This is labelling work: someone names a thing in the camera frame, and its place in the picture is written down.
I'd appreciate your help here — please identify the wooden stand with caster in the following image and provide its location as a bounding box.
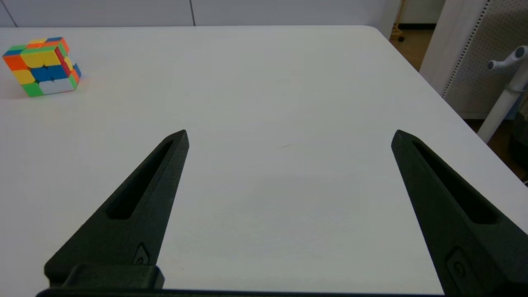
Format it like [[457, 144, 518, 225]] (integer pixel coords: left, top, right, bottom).
[[389, 0, 407, 42]]

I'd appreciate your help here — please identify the multicoloured rubiks cube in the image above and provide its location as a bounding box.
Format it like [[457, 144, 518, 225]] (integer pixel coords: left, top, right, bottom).
[[2, 37, 82, 98]]

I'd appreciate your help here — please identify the white perforated panel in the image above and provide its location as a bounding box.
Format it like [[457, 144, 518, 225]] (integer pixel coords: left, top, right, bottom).
[[419, 0, 528, 120]]

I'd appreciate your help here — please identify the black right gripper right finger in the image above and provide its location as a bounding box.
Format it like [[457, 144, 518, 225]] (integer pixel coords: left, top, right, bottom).
[[391, 130, 528, 297]]

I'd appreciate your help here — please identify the white desk leg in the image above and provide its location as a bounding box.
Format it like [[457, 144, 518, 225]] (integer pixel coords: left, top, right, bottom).
[[477, 68, 528, 144]]

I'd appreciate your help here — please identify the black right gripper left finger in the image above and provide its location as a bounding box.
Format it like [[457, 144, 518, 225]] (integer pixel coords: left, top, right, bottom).
[[44, 130, 190, 287]]

